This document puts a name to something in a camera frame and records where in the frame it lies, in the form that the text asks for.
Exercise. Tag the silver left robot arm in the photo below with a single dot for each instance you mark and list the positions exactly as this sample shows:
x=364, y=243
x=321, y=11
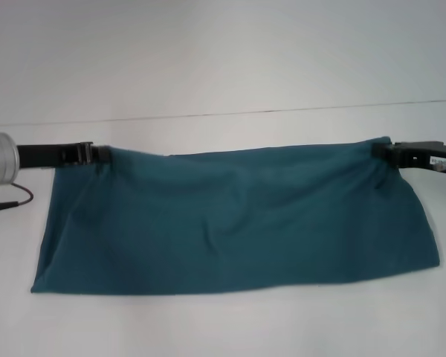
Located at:
x=0, y=160

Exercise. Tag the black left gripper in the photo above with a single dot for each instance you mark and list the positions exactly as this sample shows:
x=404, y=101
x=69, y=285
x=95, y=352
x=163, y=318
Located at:
x=41, y=155

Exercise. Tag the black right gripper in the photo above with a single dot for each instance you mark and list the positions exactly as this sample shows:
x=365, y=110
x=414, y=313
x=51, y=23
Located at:
x=423, y=154

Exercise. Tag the teal blue printed t-shirt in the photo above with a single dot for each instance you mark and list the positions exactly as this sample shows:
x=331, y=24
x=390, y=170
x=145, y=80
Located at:
x=226, y=223

